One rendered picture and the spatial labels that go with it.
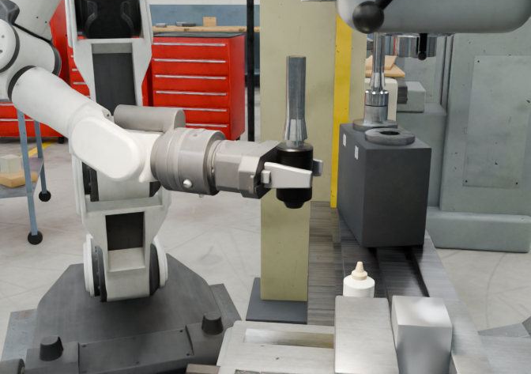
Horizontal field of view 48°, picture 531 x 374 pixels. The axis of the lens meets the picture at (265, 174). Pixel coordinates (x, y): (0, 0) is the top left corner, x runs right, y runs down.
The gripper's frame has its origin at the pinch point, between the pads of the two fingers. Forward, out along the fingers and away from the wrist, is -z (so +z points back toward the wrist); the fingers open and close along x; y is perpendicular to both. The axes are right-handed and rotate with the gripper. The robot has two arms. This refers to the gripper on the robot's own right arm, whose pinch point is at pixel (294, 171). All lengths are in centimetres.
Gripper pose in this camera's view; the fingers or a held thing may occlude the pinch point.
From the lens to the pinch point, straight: 77.7
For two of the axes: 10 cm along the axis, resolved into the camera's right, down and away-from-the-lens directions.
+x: 3.4, -2.7, 9.0
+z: -9.4, -1.0, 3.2
